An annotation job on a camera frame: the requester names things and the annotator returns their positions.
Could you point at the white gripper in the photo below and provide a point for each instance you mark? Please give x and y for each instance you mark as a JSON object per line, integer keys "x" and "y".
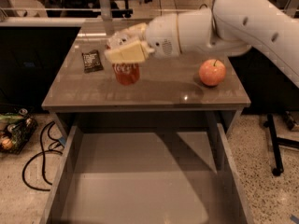
{"x": 162, "y": 36}

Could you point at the red coke can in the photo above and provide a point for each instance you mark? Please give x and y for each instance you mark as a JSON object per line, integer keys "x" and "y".
{"x": 126, "y": 73}

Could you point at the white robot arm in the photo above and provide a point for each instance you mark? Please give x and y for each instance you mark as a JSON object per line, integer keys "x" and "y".
{"x": 230, "y": 28}

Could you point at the grey counter cabinet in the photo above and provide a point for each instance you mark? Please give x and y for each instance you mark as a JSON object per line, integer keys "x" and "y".
{"x": 162, "y": 85}

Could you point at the grey open top drawer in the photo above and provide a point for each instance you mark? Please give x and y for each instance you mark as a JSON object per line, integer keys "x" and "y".
{"x": 147, "y": 177}

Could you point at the dark snack packet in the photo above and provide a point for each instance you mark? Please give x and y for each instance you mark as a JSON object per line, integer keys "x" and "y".
{"x": 92, "y": 61}

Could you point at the red apple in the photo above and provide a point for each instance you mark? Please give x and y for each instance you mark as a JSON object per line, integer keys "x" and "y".
{"x": 212, "y": 72}

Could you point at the black stand with wheel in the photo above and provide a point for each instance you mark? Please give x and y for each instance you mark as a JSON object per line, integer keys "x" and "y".
{"x": 276, "y": 143}

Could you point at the black wire basket with items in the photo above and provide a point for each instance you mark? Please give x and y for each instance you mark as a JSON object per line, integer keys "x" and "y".
{"x": 15, "y": 130}

